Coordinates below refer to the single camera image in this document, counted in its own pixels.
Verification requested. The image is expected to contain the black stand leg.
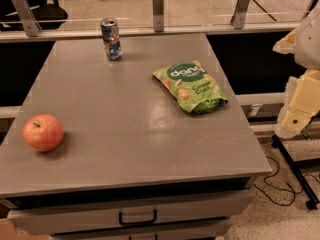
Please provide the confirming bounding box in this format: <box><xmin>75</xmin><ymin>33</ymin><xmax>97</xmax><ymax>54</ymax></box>
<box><xmin>272</xmin><ymin>135</ymin><xmax>320</xmax><ymax>210</ymax></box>

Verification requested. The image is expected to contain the green rice chip bag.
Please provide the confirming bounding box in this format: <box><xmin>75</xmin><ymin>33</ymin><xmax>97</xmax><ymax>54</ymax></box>
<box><xmin>153</xmin><ymin>60</ymin><xmax>228</xmax><ymax>114</ymax></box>

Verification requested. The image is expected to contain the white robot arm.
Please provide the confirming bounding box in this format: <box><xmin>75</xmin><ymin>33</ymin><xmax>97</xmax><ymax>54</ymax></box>
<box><xmin>273</xmin><ymin>8</ymin><xmax>320</xmax><ymax>139</ymax></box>

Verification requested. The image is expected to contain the middle metal railing bracket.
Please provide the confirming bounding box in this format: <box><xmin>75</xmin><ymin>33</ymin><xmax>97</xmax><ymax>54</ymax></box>
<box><xmin>152</xmin><ymin>0</ymin><xmax>164</xmax><ymax>32</ymax></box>

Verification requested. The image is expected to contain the metal railing bracket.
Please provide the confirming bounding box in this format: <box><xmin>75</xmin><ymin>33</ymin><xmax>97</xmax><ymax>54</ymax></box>
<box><xmin>231</xmin><ymin>0</ymin><xmax>250</xmax><ymax>29</ymax></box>
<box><xmin>11</xmin><ymin>0</ymin><xmax>41</xmax><ymax>37</ymax></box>
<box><xmin>152</xmin><ymin>0</ymin><xmax>164</xmax><ymax>32</ymax></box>

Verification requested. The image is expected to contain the right metal railing bracket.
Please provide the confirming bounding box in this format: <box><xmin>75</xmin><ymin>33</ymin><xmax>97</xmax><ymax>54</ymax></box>
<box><xmin>231</xmin><ymin>0</ymin><xmax>250</xmax><ymax>29</ymax></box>

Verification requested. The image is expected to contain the left metal railing bracket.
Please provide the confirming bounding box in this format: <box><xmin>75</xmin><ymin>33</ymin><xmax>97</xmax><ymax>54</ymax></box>
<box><xmin>11</xmin><ymin>0</ymin><xmax>41</xmax><ymax>37</ymax></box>

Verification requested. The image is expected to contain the black floor cable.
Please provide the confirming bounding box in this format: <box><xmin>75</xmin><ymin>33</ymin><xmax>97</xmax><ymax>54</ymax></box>
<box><xmin>253</xmin><ymin>155</ymin><xmax>320</xmax><ymax>207</ymax></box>

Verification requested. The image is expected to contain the red apple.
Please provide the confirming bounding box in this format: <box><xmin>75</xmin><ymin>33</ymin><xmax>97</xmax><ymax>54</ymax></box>
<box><xmin>22</xmin><ymin>114</ymin><xmax>64</xmax><ymax>152</ymax></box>

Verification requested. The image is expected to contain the black office chair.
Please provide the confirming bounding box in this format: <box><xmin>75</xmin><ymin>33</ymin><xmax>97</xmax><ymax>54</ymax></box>
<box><xmin>0</xmin><ymin>0</ymin><xmax>69</xmax><ymax>31</ymax></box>

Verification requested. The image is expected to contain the black drawer handle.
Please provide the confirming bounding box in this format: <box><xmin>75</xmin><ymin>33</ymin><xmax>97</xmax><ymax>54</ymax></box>
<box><xmin>118</xmin><ymin>209</ymin><xmax>158</xmax><ymax>227</ymax></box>

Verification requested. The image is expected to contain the lower grey drawer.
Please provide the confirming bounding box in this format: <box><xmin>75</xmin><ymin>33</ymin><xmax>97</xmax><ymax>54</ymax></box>
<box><xmin>50</xmin><ymin>219</ymin><xmax>231</xmax><ymax>240</ymax></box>

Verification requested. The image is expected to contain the blue crushed soda can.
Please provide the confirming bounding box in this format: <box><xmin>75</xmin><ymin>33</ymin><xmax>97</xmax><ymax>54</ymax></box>
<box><xmin>100</xmin><ymin>17</ymin><xmax>122</xmax><ymax>61</ymax></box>

